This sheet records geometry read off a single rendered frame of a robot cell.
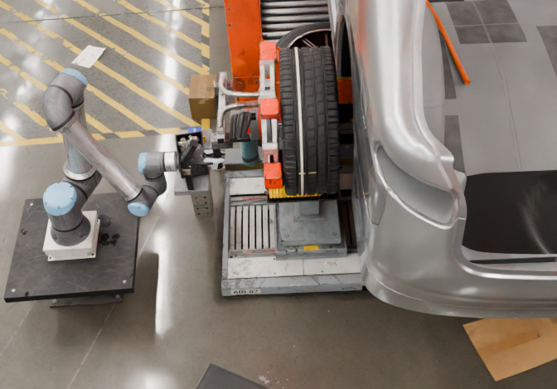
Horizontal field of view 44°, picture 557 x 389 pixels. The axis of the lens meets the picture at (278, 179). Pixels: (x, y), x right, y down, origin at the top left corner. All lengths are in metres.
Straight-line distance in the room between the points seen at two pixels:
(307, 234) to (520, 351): 1.15
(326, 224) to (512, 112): 1.08
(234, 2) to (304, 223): 1.14
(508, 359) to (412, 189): 1.55
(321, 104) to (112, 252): 1.31
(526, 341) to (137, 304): 1.91
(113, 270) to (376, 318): 1.30
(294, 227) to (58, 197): 1.15
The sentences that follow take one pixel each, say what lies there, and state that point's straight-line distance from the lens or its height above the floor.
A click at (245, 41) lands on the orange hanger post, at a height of 0.96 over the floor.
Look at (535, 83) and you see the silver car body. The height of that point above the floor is 1.04.
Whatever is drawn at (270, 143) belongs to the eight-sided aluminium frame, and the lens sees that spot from 2.86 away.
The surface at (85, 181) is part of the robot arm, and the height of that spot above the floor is 0.63.
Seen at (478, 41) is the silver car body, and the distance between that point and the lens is 3.32.
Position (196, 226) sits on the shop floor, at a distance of 3.86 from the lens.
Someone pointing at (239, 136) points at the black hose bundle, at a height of 0.99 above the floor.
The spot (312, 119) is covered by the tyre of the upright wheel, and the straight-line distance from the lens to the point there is 2.81.
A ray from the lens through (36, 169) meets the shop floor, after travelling 4.40.
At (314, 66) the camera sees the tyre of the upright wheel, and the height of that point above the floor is 1.18.
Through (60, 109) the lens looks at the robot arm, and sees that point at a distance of 2.89.
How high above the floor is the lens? 3.04
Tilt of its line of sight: 49 degrees down
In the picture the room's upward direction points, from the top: 3 degrees counter-clockwise
